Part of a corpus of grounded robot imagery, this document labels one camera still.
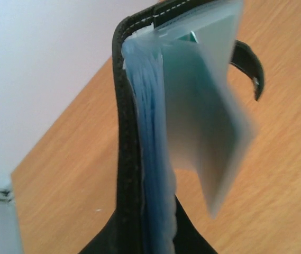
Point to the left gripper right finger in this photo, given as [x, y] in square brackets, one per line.
[187, 239]

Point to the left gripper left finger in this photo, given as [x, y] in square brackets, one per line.
[106, 241]

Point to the black leather card holder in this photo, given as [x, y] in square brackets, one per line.
[159, 130]

